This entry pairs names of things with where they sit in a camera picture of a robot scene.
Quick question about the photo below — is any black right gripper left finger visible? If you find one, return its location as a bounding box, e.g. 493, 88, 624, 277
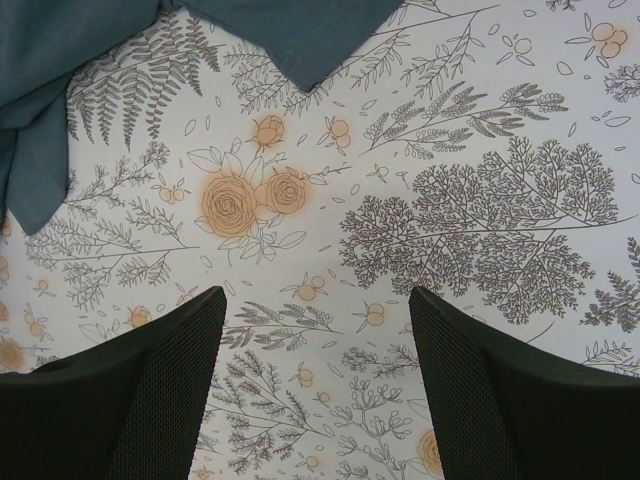
1, 286, 226, 479

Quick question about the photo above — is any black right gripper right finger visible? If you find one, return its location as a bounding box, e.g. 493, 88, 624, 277
409, 287, 639, 479

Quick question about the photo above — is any blue-grey t-shirt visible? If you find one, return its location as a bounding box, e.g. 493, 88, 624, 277
1, 0, 400, 235

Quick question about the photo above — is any floral patterned table mat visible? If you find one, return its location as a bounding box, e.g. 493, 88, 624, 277
1, 1, 639, 479

